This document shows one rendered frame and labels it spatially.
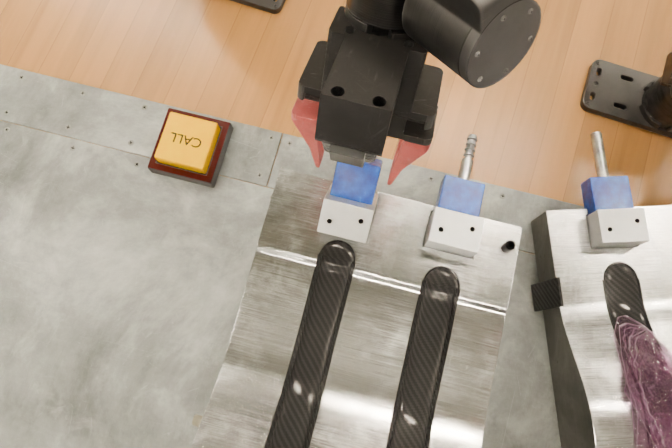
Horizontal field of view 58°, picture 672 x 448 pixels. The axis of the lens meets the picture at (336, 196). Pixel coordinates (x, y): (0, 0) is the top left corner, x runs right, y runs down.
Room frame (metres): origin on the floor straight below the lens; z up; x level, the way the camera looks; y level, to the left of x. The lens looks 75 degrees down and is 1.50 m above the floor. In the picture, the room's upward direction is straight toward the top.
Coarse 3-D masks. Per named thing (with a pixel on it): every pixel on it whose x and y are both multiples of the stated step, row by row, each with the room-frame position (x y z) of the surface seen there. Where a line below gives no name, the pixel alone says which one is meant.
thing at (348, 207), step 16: (336, 176) 0.17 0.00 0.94; (352, 176) 0.17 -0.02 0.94; (368, 176) 0.17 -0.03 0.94; (336, 192) 0.16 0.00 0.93; (352, 192) 0.16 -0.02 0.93; (368, 192) 0.16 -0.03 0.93; (336, 208) 0.14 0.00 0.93; (352, 208) 0.14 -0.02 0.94; (368, 208) 0.14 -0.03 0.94; (320, 224) 0.13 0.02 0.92; (336, 224) 0.13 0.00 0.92; (352, 224) 0.13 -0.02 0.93; (368, 224) 0.13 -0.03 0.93
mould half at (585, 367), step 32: (544, 224) 0.15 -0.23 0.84; (576, 224) 0.14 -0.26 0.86; (544, 256) 0.11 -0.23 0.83; (576, 256) 0.11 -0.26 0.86; (608, 256) 0.11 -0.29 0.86; (640, 256) 0.11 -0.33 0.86; (576, 288) 0.07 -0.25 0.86; (544, 320) 0.04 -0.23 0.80; (576, 320) 0.04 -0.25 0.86; (608, 320) 0.04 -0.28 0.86; (576, 352) 0.01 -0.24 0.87; (608, 352) 0.01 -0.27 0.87; (576, 384) -0.02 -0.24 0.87; (608, 384) -0.02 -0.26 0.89; (576, 416) -0.05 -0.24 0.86; (608, 416) -0.05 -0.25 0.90
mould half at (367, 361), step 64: (320, 192) 0.17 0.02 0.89; (256, 256) 0.10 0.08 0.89; (384, 256) 0.10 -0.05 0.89; (448, 256) 0.10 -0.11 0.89; (512, 256) 0.10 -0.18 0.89; (256, 320) 0.04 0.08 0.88; (384, 320) 0.04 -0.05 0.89; (256, 384) -0.02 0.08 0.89; (384, 384) -0.02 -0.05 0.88; (448, 384) -0.02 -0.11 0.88
